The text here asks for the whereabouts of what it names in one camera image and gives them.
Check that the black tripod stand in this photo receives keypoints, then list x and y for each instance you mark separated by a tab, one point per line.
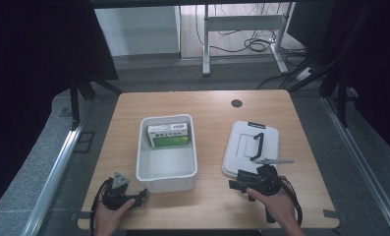
84	88

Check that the white power strip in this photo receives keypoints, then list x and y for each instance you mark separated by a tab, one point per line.
305	74

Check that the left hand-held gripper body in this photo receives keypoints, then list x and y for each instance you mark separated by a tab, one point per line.
112	196

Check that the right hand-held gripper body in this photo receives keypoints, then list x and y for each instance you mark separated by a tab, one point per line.
264	182

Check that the black round table grommet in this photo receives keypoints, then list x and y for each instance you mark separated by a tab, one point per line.
236	103

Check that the white cabinet panel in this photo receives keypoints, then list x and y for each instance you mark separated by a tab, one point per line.
137	31

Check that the white metal desk frame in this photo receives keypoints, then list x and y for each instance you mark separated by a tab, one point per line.
243	23

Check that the black metal stand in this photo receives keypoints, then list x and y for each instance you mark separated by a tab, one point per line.
333	75

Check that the person's right hand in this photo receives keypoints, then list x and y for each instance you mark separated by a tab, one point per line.
276	205

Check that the white plastic bin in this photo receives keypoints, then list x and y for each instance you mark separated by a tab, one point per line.
166	154

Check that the black floor plate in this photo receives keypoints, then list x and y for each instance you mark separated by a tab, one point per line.
83	142

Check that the aluminium floor rail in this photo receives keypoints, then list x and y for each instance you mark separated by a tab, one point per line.
362	164
53	178

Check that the green and white box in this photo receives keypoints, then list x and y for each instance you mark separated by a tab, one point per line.
169	135

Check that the person's left hand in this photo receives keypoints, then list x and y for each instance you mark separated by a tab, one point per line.
109	219

